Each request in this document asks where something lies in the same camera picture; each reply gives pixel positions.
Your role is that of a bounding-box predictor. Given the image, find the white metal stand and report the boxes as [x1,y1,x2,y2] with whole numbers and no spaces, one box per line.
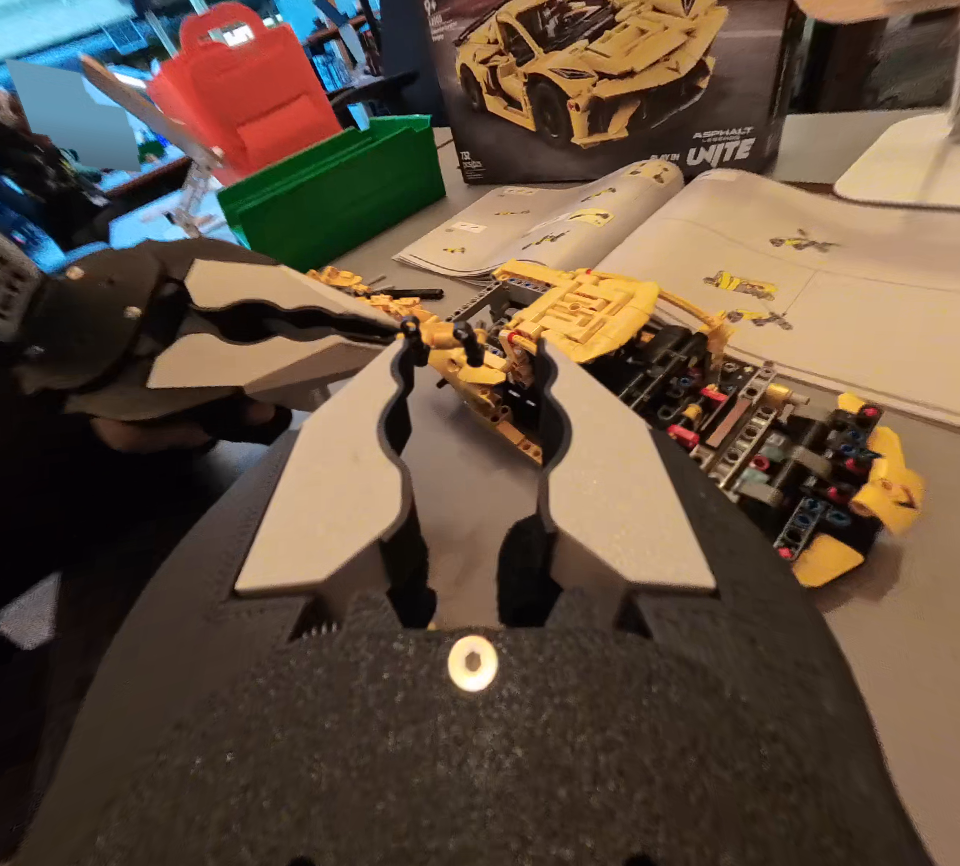
[83,53,229,240]

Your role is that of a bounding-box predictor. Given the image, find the green plastic bin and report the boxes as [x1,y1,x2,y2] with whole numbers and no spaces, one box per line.
[218,116,448,274]

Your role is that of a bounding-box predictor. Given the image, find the red plastic container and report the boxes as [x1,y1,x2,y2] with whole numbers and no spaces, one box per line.
[146,4,343,186]

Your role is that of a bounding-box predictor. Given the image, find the pile of yellow brick pieces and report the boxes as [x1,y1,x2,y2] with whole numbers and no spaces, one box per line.
[308,266,447,309]

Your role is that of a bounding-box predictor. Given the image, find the open instruction booklet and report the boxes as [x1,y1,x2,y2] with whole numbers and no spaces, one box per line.
[393,158,960,432]

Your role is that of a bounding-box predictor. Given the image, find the yellow brick car model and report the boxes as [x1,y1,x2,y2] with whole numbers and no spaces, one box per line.
[308,262,928,591]

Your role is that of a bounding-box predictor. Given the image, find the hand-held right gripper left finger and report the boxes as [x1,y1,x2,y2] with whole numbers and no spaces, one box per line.
[236,341,436,627]

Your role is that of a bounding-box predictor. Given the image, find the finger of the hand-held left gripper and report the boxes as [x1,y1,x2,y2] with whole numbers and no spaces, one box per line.
[180,259,409,345]
[105,331,403,424]

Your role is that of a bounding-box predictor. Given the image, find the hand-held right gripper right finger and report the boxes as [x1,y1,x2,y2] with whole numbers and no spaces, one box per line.
[503,341,718,627]

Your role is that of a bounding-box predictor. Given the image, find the toy car box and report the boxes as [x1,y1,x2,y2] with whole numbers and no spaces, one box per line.
[375,0,805,186]

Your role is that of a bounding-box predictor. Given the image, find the grey desk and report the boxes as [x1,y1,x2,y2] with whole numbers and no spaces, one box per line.
[195,109,960,866]

